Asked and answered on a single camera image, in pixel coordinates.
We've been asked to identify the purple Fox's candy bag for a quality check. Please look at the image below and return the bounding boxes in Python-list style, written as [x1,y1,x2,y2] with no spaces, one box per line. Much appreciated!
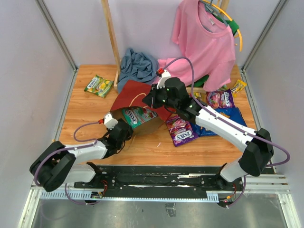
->
[206,89,235,109]

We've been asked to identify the wooden clothes rack frame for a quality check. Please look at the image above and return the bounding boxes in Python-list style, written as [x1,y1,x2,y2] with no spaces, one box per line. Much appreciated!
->
[100,0,230,95]

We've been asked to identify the red brown paper bag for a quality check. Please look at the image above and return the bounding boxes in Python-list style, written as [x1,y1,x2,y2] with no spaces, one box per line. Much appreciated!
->
[110,80,172,137]

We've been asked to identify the yellow clothes hanger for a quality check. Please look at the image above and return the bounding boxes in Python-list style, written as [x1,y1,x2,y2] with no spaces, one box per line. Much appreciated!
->
[206,0,243,52]

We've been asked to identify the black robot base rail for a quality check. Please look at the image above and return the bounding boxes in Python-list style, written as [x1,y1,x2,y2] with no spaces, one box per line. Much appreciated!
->
[74,165,243,200]

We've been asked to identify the orange Fox's candy bag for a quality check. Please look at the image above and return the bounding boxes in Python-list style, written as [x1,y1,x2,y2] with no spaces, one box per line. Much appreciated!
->
[189,92,205,102]

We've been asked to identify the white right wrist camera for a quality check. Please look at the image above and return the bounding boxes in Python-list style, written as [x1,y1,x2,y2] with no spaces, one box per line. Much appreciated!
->
[156,68,171,89]

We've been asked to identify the green snack bag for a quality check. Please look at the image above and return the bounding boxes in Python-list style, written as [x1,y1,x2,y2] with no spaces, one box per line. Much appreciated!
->
[218,85,228,91]

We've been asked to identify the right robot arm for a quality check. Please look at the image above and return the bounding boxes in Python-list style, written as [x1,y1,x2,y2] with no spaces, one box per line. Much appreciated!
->
[142,77,274,190]

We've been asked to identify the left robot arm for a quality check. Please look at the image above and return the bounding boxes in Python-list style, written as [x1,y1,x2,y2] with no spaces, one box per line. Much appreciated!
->
[29,114,133,192]

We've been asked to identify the yellow M&M's candy bag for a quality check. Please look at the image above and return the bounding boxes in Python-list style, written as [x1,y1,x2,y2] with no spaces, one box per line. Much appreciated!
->
[231,79,247,97]

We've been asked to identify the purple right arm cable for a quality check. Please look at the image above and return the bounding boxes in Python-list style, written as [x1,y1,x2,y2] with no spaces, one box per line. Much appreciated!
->
[163,57,291,209]

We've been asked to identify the green yellow candy bag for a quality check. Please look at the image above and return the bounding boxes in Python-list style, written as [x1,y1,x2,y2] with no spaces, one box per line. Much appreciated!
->
[84,75,114,98]

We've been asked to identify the grey clothes hanger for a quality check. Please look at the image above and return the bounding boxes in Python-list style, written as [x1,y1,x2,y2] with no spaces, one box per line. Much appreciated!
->
[198,0,228,33]

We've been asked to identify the blue snack bag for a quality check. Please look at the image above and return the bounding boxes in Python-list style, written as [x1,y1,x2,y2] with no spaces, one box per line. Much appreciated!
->
[190,106,247,137]

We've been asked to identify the small purple candy bag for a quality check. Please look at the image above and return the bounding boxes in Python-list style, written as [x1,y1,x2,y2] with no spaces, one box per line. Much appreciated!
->
[166,115,199,147]

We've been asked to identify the teal Fox's candy bag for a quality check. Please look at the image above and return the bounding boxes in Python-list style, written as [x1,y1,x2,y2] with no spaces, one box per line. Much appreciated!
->
[122,107,158,129]

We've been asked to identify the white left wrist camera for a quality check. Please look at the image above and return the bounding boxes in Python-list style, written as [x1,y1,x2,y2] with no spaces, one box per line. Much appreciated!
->
[98,112,118,130]

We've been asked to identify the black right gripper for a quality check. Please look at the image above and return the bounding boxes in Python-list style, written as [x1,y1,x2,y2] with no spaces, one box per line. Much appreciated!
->
[142,83,179,110]

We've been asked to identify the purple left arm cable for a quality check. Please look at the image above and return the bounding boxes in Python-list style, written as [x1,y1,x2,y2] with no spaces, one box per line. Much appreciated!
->
[33,121,102,206]

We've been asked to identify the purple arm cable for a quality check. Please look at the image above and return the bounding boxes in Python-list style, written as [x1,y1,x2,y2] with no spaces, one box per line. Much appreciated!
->
[33,121,102,206]
[163,57,291,209]

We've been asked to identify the pink t-shirt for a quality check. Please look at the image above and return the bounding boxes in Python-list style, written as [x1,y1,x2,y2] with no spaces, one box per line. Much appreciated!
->
[158,0,236,92]

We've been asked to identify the crumpled blue cloth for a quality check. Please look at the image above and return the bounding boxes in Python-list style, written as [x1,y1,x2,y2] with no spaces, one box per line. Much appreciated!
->
[117,48,159,90]

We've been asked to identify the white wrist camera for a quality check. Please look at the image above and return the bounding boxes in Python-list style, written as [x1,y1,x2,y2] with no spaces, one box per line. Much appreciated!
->
[98,112,118,130]
[156,68,171,89]

